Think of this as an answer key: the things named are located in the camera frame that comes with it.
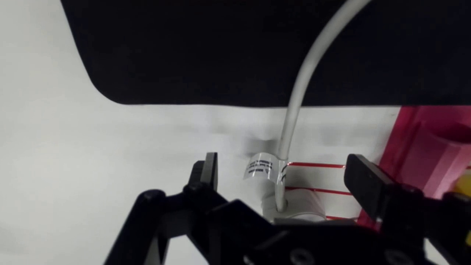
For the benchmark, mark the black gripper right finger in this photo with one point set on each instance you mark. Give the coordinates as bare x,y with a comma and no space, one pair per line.
368,188

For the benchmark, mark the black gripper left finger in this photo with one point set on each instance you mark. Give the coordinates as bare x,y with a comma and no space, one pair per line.
209,174

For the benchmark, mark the black mat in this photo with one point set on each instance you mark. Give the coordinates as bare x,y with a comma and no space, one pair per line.
206,48

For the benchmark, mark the pink box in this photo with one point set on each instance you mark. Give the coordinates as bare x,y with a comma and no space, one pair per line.
427,151

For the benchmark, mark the yellow cube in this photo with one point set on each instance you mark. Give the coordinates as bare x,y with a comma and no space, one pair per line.
463,185

